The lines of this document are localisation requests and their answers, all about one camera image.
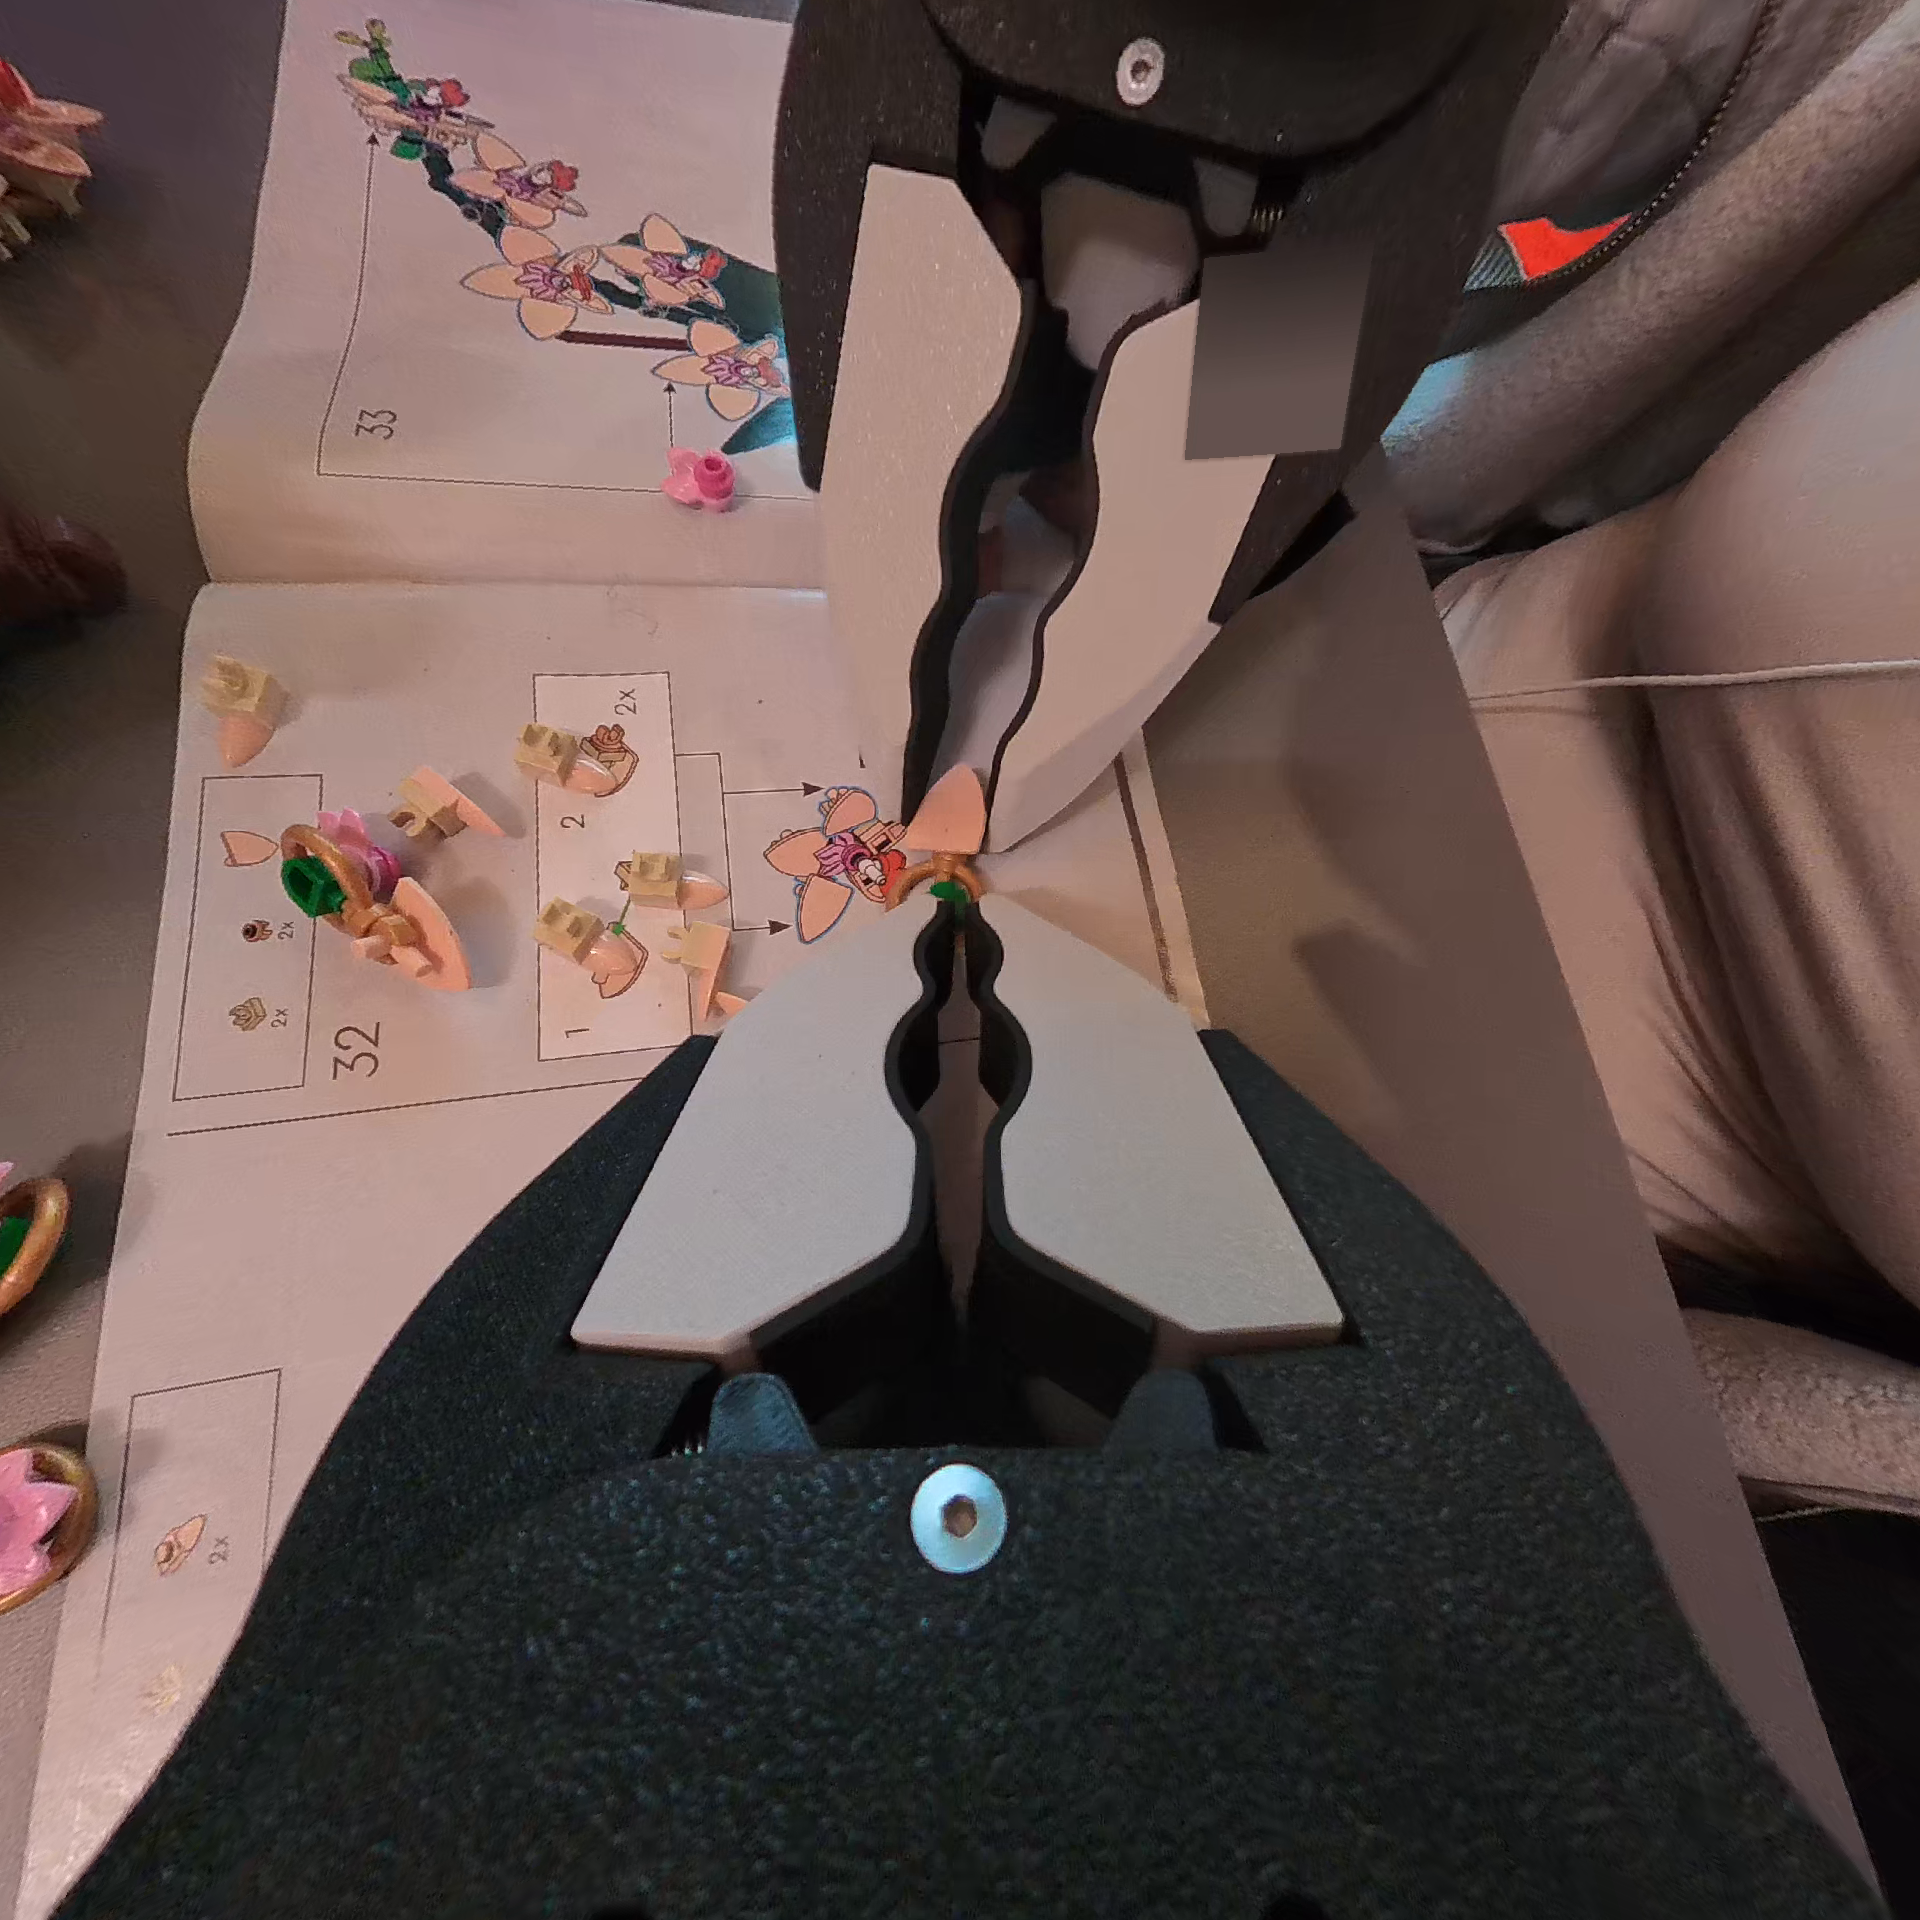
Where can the grey desk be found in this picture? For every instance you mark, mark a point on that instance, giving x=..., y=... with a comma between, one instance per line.
x=1425, y=1050

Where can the peach petal with tan clip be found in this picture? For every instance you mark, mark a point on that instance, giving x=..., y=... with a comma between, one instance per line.
x=727, y=1002
x=699, y=956
x=669, y=878
x=443, y=802
x=241, y=705

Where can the brick building instruction booklet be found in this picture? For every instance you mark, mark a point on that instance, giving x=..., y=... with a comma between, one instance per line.
x=300, y=1277

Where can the small pink flower brick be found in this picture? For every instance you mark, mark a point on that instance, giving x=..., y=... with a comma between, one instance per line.
x=700, y=480

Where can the grey fleece jacket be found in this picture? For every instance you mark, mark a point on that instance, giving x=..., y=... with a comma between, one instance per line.
x=1801, y=225

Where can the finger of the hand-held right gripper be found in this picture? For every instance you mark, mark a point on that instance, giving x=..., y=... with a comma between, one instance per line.
x=1142, y=600
x=915, y=422

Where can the grey fleece cloth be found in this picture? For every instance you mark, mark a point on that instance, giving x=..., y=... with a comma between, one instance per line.
x=1817, y=1412

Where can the brown glossy figurine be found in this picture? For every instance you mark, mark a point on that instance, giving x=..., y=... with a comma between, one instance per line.
x=53, y=562

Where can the finished peach flower cluster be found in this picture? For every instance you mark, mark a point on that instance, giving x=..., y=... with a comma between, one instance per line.
x=37, y=166

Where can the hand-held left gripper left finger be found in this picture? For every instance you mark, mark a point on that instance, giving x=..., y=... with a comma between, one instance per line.
x=765, y=1185

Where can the peach petal brick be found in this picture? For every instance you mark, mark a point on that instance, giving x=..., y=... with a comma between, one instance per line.
x=954, y=809

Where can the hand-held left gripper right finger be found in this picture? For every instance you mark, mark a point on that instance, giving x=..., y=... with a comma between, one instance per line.
x=1156, y=1200

